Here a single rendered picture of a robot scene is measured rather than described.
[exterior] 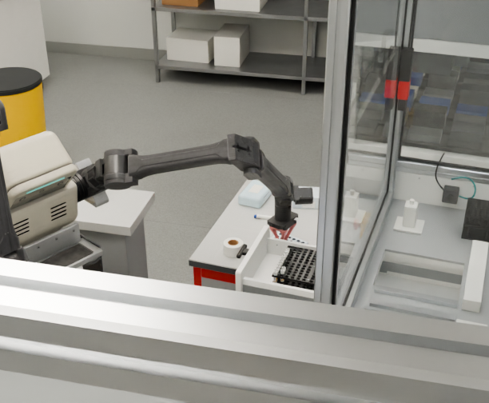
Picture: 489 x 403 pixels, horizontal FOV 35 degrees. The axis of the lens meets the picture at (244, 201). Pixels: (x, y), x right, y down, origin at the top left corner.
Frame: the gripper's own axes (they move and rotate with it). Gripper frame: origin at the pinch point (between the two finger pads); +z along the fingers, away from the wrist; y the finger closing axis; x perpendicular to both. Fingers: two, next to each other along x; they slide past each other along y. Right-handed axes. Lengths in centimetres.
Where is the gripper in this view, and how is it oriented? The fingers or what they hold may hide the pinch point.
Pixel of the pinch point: (282, 239)
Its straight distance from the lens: 267.0
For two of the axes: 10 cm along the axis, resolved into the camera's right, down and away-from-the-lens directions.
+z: 0.1, 8.6, 5.0
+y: 6.0, -4.1, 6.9
